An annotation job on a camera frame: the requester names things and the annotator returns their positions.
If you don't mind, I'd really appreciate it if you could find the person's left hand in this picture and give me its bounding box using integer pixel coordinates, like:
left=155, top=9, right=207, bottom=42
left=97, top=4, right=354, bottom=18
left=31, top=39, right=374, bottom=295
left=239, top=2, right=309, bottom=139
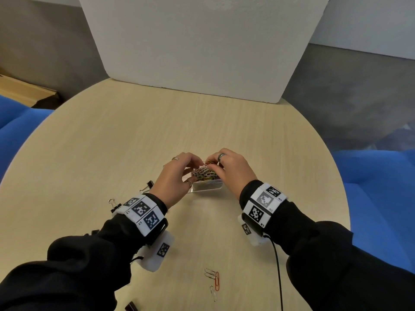
left=147, top=152, right=205, bottom=209

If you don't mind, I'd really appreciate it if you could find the person's right hand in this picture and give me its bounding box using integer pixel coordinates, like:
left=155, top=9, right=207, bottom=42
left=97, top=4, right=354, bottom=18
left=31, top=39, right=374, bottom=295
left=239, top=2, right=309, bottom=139
left=205, top=148, right=259, bottom=201

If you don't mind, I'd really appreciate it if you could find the pile of mixed paper clips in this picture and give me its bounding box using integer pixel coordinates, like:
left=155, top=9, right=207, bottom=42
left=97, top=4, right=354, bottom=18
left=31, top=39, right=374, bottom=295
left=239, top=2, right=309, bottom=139
left=191, top=163, right=220, bottom=182

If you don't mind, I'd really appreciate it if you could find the person's right forearm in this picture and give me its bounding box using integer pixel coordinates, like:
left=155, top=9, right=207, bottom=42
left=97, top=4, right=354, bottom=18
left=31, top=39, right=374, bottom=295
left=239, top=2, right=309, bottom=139
left=239, top=179, right=415, bottom=311

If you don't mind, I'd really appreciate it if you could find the person's left forearm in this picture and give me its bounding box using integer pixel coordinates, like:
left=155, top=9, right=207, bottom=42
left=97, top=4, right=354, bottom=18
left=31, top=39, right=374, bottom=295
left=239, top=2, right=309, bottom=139
left=0, top=193, right=169, bottom=311

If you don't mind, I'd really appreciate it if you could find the clear plastic box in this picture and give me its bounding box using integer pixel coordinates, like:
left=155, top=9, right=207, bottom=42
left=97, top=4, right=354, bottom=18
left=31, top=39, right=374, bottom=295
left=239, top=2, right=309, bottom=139
left=187, top=165, right=225, bottom=193

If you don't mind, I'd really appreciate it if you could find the white left wrist marker band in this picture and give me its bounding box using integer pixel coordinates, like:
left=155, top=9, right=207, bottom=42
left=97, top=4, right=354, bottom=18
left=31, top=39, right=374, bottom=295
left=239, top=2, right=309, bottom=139
left=112, top=194, right=176, bottom=273

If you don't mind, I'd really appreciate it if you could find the white wrist marker band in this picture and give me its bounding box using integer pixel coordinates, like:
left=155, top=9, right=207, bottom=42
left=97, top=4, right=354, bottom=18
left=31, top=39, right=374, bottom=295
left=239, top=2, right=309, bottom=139
left=237, top=182, right=288, bottom=247
left=112, top=194, right=176, bottom=273

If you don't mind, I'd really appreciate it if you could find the white right wrist marker band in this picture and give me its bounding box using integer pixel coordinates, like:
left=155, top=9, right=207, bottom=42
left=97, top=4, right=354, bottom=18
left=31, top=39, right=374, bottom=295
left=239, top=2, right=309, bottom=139
left=237, top=182, right=288, bottom=247

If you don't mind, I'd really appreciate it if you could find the white foam board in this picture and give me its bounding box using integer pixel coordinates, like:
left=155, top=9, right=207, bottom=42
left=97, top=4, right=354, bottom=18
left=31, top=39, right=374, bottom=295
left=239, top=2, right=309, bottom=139
left=78, top=0, right=331, bottom=104

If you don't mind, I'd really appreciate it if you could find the blue chair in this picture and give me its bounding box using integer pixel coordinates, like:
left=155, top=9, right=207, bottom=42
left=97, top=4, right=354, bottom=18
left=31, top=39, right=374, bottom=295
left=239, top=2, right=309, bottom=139
left=0, top=95, right=54, bottom=184
left=331, top=148, right=415, bottom=275

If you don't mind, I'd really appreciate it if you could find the black cable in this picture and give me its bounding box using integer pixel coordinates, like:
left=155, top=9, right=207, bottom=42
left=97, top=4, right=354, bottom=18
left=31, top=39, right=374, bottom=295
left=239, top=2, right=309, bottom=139
left=263, top=234, right=285, bottom=311

